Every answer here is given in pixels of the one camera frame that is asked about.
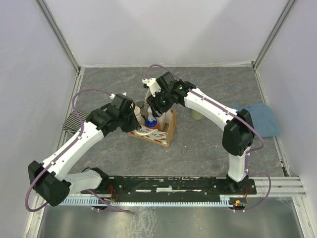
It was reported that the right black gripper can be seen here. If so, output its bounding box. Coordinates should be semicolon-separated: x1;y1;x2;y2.
145;88;172;119

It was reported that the watermelon print canvas bag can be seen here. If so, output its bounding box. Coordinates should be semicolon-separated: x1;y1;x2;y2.
129;100;176;147

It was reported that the black white striped cloth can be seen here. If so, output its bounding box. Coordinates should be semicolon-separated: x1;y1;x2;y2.
62;111;81;134

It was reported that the white square bottle dark cap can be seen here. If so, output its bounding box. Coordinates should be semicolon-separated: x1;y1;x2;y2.
148;110;172;131

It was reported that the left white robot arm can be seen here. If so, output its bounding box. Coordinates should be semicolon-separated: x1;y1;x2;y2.
27;102;140;206

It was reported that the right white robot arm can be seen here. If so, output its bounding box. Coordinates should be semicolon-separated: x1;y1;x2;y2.
143;78;254;194

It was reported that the pink beige bottle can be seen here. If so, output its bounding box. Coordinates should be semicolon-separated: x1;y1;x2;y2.
134;106;146;126

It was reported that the blue orange spray bottle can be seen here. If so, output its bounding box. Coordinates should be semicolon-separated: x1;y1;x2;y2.
145;115;159;129

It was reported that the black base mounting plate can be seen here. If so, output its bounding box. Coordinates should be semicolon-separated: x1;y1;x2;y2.
93;176;257;198

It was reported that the blue folded cloth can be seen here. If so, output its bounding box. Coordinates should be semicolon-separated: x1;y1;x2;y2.
233;103;281;138

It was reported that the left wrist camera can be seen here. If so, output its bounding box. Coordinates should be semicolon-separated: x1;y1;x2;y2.
109;94;134;117

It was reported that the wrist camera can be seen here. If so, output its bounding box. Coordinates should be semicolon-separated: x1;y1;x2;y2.
156;72;178;92
109;94;134;117

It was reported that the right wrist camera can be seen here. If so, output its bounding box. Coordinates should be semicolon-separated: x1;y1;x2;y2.
156;72;178;92

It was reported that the light blue cable duct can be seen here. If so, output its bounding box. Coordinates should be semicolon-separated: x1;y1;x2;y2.
60;193;242;207

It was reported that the left aluminium frame post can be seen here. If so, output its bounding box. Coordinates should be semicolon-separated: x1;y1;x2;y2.
35;0;80;71

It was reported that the aluminium frame post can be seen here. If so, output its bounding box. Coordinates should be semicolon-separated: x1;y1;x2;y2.
35;0;80;71
253;0;297;70

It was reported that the right aluminium frame post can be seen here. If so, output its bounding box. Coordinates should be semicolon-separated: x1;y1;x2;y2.
253;0;297;70

